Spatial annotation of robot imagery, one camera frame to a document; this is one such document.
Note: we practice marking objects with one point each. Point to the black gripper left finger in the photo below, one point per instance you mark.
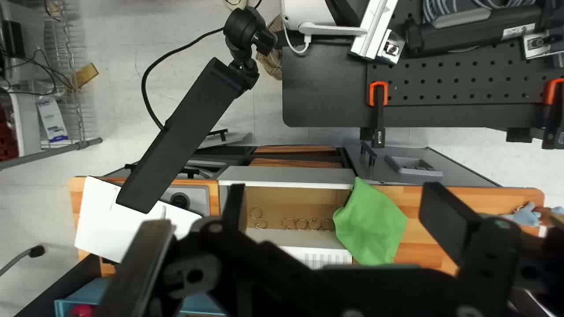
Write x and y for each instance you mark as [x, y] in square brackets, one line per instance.
[233, 204]

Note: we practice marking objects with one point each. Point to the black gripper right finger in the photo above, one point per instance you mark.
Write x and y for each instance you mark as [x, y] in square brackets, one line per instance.
[448, 218]

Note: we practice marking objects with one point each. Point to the green cloth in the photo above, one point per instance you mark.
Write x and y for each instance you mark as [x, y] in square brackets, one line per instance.
[371, 222]

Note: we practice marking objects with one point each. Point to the blue and brown plush toy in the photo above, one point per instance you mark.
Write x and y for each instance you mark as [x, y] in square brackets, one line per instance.
[529, 213]

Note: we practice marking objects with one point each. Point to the white paper sheet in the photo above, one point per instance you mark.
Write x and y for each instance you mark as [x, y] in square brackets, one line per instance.
[106, 222]

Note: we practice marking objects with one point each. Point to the orange and black clamp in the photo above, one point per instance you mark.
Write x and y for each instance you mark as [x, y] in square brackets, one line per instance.
[378, 102]
[554, 107]

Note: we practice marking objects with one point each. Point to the black pegboard panel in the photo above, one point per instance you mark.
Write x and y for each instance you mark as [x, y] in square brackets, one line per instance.
[459, 81]

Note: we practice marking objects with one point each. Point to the blue box with red button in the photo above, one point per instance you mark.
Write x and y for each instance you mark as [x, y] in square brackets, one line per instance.
[73, 301]

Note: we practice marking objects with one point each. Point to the grey shelf board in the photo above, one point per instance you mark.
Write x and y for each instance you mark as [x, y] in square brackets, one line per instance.
[46, 151]

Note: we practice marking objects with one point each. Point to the white and blue packet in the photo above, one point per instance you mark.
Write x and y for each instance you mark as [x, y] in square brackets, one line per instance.
[53, 120]

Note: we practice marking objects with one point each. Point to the white plastic casing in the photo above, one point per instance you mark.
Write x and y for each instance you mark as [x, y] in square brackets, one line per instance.
[302, 14]

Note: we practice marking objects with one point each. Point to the white aluminium profile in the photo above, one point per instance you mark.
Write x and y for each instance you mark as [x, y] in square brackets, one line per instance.
[376, 26]

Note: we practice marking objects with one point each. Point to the black bar camera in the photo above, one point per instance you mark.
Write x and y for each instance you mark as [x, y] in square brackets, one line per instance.
[182, 134]

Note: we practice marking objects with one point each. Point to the black camera ball mount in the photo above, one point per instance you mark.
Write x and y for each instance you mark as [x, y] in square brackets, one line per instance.
[247, 28]

